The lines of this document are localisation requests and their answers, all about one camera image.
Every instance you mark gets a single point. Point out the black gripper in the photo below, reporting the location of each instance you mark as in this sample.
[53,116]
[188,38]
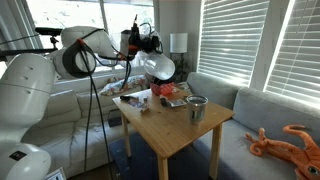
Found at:
[150,42]

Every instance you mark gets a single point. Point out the dark box beside sofa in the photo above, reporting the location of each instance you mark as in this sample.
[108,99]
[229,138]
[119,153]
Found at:
[114,118]

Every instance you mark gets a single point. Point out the red mesh basket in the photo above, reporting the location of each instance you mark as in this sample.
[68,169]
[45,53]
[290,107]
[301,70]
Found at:
[162,90]

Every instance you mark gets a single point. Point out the black plates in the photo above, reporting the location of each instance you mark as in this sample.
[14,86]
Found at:
[163,81]

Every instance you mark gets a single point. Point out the metal tumbler cup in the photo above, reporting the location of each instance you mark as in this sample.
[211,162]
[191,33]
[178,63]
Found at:
[197,111]

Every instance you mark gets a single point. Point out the black camera stand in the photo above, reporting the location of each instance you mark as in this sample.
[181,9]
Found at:
[46,31]

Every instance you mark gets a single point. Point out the white sofa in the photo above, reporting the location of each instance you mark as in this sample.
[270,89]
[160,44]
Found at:
[63,130]

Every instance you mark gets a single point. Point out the magazines stack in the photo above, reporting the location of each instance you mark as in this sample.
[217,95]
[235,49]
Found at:
[182,88]

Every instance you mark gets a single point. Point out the floor lamp white shade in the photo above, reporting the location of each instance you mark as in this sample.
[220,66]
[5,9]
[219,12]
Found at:
[178,42]

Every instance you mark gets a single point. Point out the grey sofa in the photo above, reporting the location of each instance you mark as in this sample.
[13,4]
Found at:
[260,113]

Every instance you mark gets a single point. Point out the dark floor mat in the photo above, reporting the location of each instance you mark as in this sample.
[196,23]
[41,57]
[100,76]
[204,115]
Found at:
[140,160]

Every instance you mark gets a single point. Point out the patterned throw pillow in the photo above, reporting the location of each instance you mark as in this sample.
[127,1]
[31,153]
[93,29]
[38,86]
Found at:
[116,87]

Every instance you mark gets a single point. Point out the light wooden table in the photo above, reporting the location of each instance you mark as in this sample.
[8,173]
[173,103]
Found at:
[166,130]

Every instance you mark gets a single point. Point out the small black toy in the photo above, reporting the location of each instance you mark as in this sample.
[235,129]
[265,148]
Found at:
[126,98]

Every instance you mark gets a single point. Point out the white window blind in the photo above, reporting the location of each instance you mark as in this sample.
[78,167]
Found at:
[298,50]
[233,36]

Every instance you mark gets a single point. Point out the silver flat card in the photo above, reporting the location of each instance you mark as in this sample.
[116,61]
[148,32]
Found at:
[178,103]

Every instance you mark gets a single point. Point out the dark blue small toy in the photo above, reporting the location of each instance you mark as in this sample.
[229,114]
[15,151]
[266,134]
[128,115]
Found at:
[165,102]

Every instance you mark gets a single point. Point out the orange octopus plush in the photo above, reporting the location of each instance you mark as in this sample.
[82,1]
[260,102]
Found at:
[293,155]

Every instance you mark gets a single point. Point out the white framed window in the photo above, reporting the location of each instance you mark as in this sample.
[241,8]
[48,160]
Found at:
[66,13]

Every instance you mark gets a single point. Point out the silver framed panel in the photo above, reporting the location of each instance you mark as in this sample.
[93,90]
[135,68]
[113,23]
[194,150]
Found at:
[55,175]

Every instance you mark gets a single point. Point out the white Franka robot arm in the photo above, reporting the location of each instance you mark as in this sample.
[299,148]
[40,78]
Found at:
[26,86]

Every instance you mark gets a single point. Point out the clear plastic cup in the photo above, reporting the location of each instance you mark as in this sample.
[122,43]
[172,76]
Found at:
[160,66]

